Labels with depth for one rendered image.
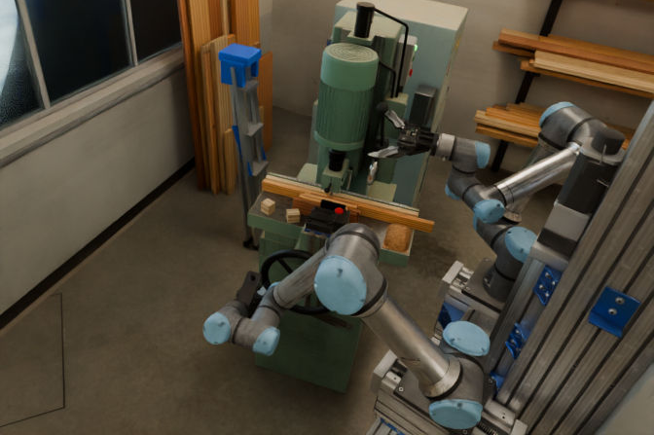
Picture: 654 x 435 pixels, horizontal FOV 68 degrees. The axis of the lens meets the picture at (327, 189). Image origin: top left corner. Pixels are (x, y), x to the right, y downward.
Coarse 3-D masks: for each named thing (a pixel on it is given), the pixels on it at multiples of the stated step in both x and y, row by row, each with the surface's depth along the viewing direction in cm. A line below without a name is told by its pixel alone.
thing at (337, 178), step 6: (348, 162) 181; (324, 174) 172; (330, 174) 172; (336, 174) 173; (342, 174) 173; (324, 180) 174; (330, 180) 173; (336, 180) 172; (342, 180) 173; (324, 186) 175; (336, 186) 174; (336, 192) 175
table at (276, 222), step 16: (256, 208) 179; (288, 208) 181; (256, 224) 178; (272, 224) 176; (288, 224) 174; (304, 224) 175; (368, 224) 179; (384, 224) 180; (384, 256) 170; (400, 256) 168
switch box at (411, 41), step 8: (400, 40) 174; (408, 40) 175; (416, 40) 176; (400, 48) 173; (408, 48) 172; (400, 56) 175; (408, 56) 174; (408, 64) 175; (392, 72) 179; (408, 72) 177; (392, 80) 180
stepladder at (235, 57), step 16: (240, 48) 239; (224, 64) 233; (240, 64) 230; (256, 64) 245; (224, 80) 238; (240, 80) 235; (256, 80) 251; (240, 96) 242; (256, 96) 259; (240, 112) 244; (256, 112) 261; (240, 128) 248; (256, 128) 259; (240, 144) 254; (256, 144) 270; (240, 160) 262; (256, 160) 279; (240, 176) 266; (256, 176) 266; (240, 192) 272; (256, 192) 292; (256, 240) 287
